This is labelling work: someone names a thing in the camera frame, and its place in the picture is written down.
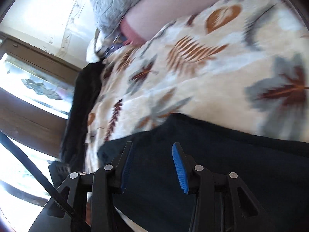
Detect black strap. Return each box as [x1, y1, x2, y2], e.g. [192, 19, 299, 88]
[0, 130, 81, 232]

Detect wooden framed window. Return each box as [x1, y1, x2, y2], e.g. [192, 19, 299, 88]
[0, 31, 81, 207]

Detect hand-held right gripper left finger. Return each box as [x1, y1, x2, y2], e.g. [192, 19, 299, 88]
[29, 141, 134, 232]

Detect black cloth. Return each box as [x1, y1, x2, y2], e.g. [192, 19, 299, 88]
[60, 61, 108, 173]

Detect pink pillow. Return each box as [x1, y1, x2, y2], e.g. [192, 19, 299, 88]
[120, 0, 274, 46]

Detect dark navy pants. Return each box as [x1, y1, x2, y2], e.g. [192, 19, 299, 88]
[97, 112, 309, 232]

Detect grey quilted pillow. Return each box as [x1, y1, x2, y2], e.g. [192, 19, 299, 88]
[88, 0, 171, 35]

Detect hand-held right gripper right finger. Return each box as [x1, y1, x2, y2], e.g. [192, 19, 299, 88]
[172, 142, 278, 232]

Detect leaf print blanket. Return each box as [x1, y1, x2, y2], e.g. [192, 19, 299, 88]
[83, 0, 309, 176]

